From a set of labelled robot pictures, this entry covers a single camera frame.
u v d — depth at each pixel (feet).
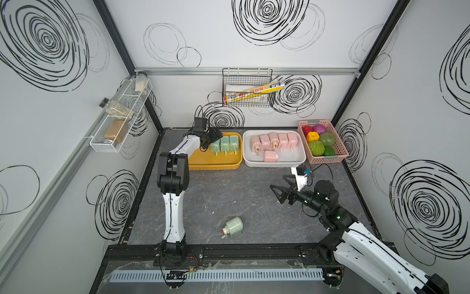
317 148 3.33
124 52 2.74
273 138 3.44
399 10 2.37
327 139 3.45
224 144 3.37
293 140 3.45
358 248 1.66
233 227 2.42
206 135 3.03
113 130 2.19
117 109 2.32
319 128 3.67
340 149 3.43
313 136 3.54
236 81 3.16
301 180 2.09
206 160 3.78
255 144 3.35
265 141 3.43
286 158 3.40
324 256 2.15
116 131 2.19
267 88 2.77
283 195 2.13
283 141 3.45
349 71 3.08
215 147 3.35
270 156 3.24
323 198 1.83
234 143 3.38
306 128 3.69
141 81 2.84
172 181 1.94
